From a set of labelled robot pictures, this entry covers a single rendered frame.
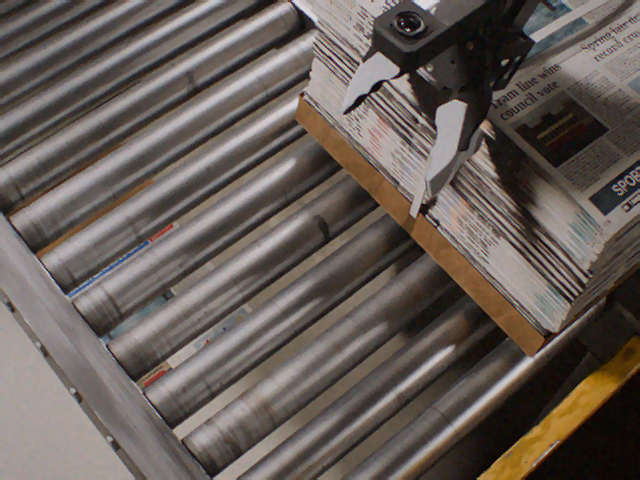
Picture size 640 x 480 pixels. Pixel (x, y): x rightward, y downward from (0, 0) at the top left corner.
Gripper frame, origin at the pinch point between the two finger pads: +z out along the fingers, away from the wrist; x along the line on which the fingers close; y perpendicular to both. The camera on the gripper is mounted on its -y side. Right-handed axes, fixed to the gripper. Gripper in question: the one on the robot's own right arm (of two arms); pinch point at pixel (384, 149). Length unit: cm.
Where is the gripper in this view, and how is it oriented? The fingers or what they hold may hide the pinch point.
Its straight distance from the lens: 81.8
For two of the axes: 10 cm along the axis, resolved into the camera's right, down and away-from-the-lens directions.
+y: 6.3, -2.1, 7.4
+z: -4.3, 7.1, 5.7
